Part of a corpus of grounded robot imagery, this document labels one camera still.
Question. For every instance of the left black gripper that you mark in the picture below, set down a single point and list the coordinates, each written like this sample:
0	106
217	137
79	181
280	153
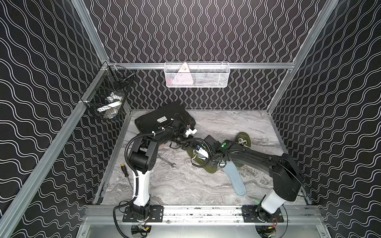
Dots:
181	136

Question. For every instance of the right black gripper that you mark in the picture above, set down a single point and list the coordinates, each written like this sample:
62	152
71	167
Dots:
212	163

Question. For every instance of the green canvas shoe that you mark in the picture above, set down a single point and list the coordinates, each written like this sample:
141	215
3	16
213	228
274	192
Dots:
239	151
199	159

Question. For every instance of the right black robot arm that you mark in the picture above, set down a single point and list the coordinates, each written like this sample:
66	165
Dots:
285	174

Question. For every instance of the right light blue insole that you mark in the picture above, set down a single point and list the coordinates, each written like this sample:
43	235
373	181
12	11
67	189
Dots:
232	173

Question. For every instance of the silver combination wrench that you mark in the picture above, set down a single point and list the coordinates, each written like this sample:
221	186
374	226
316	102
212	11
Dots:
166	161

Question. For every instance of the black plastic tool case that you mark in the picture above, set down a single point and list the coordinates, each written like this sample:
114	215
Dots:
171	118

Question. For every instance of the pink triangular card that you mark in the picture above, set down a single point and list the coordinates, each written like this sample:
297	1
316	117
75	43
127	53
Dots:
183	77

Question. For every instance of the black yellow screwdriver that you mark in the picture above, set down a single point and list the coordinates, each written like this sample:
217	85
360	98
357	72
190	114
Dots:
124	169

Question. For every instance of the white items in black basket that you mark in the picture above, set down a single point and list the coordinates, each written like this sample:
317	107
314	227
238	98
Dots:
112	106

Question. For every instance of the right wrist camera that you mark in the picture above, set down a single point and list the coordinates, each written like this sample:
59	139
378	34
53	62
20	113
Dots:
202	153

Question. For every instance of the white wire wall basket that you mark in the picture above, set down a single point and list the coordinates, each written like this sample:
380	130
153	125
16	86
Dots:
205	74

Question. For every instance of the black wire wall basket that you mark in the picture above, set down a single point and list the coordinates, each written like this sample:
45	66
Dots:
117	79

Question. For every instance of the aluminium front rail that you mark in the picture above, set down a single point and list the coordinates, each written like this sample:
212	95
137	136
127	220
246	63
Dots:
224	215

